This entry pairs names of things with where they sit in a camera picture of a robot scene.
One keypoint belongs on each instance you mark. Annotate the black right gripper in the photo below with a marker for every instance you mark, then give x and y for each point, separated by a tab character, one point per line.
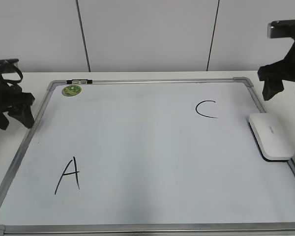
273	74

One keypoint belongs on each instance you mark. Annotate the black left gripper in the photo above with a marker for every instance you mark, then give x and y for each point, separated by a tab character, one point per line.
13	98

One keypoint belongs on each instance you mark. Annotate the white whiteboard eraser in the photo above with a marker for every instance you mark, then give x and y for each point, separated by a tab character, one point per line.
271	137

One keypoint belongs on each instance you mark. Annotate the green round magnet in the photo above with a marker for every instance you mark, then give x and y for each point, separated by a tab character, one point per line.
71	90

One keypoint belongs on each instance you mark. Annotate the black silver hanging clip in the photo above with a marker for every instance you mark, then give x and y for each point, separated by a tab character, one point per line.
79	82

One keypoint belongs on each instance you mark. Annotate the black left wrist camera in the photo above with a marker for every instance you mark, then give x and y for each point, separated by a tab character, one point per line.
9	61

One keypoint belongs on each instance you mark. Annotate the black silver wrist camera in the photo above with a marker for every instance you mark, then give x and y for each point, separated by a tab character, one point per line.
281	29

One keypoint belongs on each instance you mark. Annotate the white whiteboard with aluminium frame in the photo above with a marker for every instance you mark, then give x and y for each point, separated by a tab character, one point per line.
153	157

